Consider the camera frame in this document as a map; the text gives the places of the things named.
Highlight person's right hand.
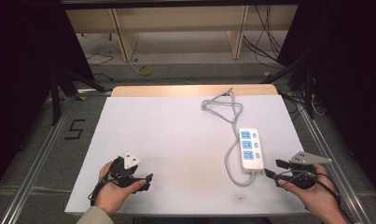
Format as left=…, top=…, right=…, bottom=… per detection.
left=277, top=163, right=349, bottom=224

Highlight aluminium rail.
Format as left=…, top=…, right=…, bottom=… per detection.
left=0, top=96, right=77, bottom=224
left=296, top=102, right=366, bottom=224

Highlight thin black floor cable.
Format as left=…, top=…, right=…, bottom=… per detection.
left=85, top=46, right=119, bottom=82

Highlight black metal stand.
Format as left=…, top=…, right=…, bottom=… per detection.
left=262, top=57, right=316, bottom=120
left=49, top=66, right=113, bottom=127

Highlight white power strip blue sockets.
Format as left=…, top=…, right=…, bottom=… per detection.
left=238, top=127, right=266, bottom=174

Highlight white table cover board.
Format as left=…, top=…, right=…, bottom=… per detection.
left=63, top=94, right=311, bottom=217

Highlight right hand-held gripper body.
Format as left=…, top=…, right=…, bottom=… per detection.
left=274, top=150, right=333, bottom=190

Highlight light wooden desk frame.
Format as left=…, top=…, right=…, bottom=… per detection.
left=64, top=4, right=299, bottom=63

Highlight black hanging cables bundle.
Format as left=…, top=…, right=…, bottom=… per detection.
left=242, top=5, right=285, bottom=70

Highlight person's left hand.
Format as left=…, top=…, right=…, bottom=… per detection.
left=94, top=161, right=147, bottom=217

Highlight grey power strip cable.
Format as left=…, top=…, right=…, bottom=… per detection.
left=201, top=87, right=258, bottom=188

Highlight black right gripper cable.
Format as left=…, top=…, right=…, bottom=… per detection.
left=278, top=169, right=356, bottom=224

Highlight dark curtain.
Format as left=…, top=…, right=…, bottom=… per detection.
left=0, top=0, right=96, bottom=195
left=277, top=0, right=376, bottom=188

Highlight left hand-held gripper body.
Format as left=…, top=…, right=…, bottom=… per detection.
left=109, top=150, right=148, bottom=189

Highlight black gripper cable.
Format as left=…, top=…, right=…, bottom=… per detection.
left=88, top=173, right=116, bottom=207
left=278, top=169, right=356, bottom=224

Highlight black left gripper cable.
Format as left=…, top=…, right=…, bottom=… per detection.
left=88, top=173, right=116, bottom=207

